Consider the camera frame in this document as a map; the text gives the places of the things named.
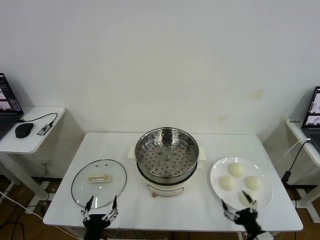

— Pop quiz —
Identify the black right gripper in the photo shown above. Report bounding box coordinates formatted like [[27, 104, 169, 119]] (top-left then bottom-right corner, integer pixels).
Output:
[[221, 190, 263, 235]]

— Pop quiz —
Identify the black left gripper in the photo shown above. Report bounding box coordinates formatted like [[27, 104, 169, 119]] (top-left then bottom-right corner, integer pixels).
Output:
[[80, 194, 120, 240]]

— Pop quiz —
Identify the white steamed baozi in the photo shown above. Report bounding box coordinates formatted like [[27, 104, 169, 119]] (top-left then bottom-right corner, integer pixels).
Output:
[[238, 190, 258, 208], [219, 175, 237, 191], [228, 162, 245, 178], [243, 175, 264, 192]]

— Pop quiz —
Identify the glass lid with cream handle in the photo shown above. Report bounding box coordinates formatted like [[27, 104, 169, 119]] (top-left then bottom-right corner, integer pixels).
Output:
[[71, 158, 128, 209]]

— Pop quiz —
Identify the perforated steel steamer basket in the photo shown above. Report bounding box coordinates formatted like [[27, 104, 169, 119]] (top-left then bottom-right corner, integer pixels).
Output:
[[135, 127, 200, 181]]

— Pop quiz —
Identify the white round plate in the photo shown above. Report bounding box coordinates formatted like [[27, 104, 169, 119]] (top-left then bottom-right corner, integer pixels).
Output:
[[209, 156, 273, 212]]

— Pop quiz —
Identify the cream electric cooking pot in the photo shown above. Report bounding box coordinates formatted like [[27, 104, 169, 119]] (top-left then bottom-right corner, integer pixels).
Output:
[[127, 146, 208, 198]]

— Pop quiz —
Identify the white side table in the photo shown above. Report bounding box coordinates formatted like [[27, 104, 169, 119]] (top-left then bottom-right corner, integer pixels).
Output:
[[285, 117, 320, 223], [0, 106, 66, 201]]

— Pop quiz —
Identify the grey usb hub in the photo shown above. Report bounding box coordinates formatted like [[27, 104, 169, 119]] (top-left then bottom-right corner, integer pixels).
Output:
[[36, 123, 55, 137]]

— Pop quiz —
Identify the black computer mouse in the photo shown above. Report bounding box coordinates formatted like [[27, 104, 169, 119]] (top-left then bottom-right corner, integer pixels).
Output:
[[14, 122, 34, 139]]

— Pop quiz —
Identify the black open laptop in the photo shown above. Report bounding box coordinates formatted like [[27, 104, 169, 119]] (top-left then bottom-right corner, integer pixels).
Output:
[[301, 86, 320, 154], [0, 72, 25, 141]]

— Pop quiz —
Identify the black cable with adapter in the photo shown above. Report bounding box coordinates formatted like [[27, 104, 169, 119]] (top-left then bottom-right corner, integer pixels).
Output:
[[281, 139, 312, 186]]

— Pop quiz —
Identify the white floor cable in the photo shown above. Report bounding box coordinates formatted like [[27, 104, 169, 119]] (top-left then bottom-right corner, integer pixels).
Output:
[[0, 191, 45, 222]]

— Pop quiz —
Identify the black usb hub cable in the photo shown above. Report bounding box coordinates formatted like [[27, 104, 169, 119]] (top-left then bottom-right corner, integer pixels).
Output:
[[16, 112, 58, 126]]

